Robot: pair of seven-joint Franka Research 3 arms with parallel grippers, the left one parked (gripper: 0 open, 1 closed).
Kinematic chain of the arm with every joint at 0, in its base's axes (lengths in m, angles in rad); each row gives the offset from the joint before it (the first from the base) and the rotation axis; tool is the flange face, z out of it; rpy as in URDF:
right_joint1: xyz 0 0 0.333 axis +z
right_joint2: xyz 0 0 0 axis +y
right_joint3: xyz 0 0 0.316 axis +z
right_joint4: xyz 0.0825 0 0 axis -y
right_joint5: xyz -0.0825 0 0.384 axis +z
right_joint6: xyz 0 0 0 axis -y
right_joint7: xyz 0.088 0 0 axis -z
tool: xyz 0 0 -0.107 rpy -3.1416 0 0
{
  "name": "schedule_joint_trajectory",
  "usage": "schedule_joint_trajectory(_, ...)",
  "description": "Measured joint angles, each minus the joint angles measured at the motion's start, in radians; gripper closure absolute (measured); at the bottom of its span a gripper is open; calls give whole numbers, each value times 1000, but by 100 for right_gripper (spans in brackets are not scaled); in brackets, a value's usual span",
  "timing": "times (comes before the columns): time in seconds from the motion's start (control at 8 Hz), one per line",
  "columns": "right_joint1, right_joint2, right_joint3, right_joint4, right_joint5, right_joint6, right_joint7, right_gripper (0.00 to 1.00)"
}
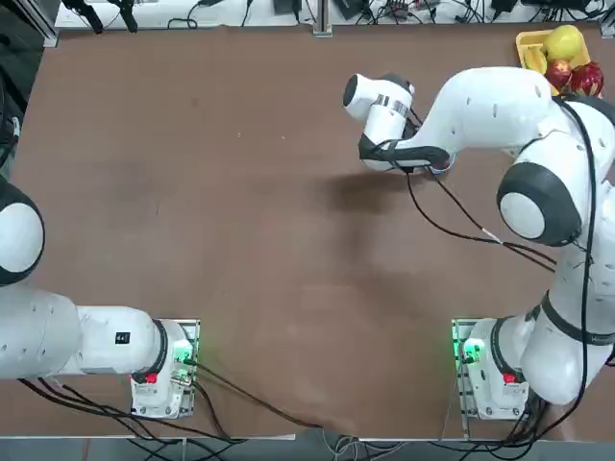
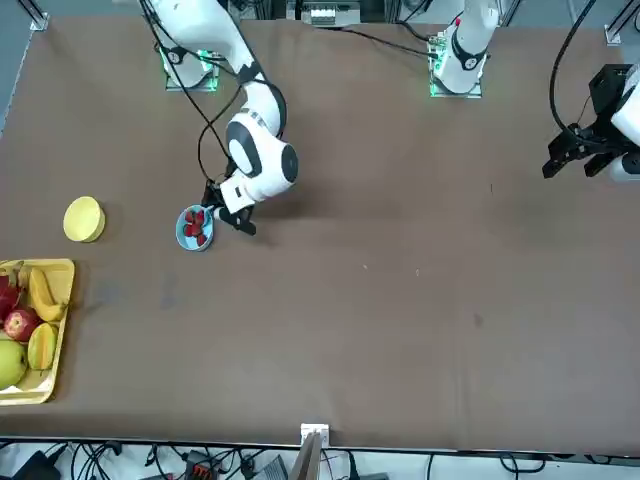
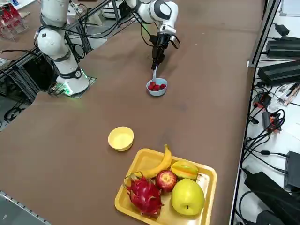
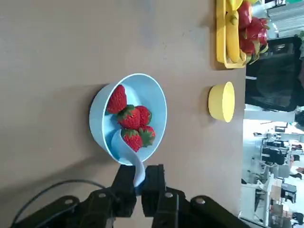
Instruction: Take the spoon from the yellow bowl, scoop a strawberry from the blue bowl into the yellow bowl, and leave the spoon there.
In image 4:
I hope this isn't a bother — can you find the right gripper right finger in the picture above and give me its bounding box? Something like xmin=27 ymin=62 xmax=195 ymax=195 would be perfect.
xmin=141 ymin=163 xmax=253 ymax=228

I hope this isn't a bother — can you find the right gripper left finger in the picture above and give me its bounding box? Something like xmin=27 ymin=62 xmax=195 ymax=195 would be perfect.
xmin=11 ymin=164 xmax=138 ymax=228

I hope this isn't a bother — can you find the light blue plastic spoon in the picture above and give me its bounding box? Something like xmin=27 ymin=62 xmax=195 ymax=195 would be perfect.
xmin=111 ymin=129 xmax=146 ymax=195

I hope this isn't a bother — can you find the red strawberry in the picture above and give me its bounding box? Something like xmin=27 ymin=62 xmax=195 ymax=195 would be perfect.
xmin=116 ymin=104 xmax=141 ymax=131
xmin=121 ymin=128 xmax=143 ymax=153
xmin=138 ymin=125 xmax=156 ymax=148
xmin=105 ymin=85 xmax=128 ymax=114
xmin=135 ymin=105 xmax=152 ymax=126

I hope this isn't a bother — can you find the light blue bowl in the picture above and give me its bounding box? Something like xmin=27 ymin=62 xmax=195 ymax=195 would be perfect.
xmin=89 ymin=73 xmax=168 ymax=165

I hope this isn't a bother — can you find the yellow bowl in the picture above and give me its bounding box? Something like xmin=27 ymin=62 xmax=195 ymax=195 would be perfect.
xmin=208 ymin=81 xmax=236 ymax=124

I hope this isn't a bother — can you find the black monitor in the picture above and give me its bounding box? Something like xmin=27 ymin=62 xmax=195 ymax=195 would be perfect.
xmin=244 ymin=37 xmax=300 ymax=112

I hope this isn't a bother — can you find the yellow plastic tray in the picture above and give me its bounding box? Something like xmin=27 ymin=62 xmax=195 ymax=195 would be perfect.
xmin=216 ymin=0 xmax=247 ymax=69

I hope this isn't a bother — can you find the yellow banana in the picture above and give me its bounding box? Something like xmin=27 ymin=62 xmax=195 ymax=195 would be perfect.
xmin=225 ymin=10 xmax=245 ymax=64

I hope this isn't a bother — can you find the pink dragon fruit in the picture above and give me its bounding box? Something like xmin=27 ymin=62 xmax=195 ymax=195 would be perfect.
xmin=239 ymin=17 xmax=270 ymax=65

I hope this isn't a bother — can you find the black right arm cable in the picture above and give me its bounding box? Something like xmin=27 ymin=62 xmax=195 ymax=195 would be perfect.
xmin=13 ymin=179 xmax=106 ymax=224

